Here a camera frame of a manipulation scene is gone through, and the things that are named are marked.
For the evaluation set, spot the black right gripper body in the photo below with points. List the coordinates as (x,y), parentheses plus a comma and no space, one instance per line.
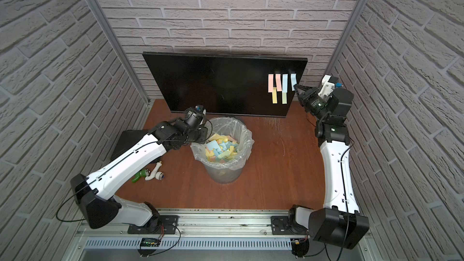
(313,103)

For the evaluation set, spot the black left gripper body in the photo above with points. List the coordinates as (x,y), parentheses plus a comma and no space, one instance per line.
(202,134)

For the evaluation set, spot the blue sticky note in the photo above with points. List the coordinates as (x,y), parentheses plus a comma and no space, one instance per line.
(293,81)
(284,83)

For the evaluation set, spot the green sticky note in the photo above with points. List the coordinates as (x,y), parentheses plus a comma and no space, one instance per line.
(284,98)

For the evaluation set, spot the pink sticky note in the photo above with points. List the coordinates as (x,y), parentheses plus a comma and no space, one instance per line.
(270,83)
(278,82)

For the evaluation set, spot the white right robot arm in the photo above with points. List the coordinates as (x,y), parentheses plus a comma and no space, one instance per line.
(339,222)

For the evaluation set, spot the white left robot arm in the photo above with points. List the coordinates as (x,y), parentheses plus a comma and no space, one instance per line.
(95,194)

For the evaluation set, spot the yellow sticky note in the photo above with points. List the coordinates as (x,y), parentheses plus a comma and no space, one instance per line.
(274,96)

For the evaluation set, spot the pile of discarded sticky notes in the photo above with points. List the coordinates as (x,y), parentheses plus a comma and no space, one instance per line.
(221,148)

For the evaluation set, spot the black flat monitor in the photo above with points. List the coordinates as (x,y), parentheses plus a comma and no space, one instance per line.
(223,84)

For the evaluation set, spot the clear plastic bin liner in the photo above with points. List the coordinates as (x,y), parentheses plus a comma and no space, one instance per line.
(228,126)

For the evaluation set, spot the small green circuit board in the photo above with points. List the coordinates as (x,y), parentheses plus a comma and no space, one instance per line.
(150,243)

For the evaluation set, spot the white ventilation grille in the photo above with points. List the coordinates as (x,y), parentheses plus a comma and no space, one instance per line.
(193,243)

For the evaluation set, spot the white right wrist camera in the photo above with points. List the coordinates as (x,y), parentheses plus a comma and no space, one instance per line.
(328,84)

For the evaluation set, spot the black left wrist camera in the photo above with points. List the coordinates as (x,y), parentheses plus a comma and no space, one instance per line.
(194,117)

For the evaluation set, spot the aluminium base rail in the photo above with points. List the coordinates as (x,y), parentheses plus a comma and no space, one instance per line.
(197,223)

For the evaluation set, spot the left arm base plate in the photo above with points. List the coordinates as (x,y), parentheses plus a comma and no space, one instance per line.
(157,225)

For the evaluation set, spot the aluminium right corner post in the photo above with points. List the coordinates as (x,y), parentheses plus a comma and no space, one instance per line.
(351,24)

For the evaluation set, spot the aluminium corner post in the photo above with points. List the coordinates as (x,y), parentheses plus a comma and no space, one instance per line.
(108,31)
(351,24)

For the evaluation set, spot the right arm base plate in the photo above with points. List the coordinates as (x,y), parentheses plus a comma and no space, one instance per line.
(281,226)

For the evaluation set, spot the aluminium left corner post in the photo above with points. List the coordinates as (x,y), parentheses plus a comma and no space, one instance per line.
(108,31)

